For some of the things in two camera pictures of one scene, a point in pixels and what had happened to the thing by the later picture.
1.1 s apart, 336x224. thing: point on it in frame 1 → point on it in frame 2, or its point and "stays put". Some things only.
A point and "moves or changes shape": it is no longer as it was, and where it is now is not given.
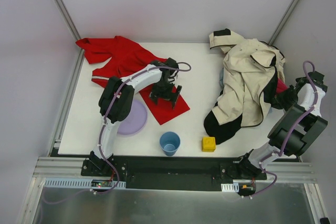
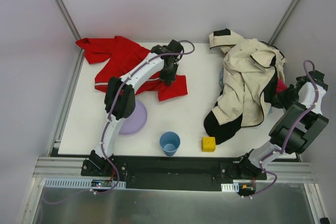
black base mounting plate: [174, 173] stays put
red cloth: [114, 57] moves or changes shape
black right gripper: [282, 99] stays put
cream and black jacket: [251, 71] stays put
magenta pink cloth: [281, 86] stays put
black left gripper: [165, 96] → [168, 76]
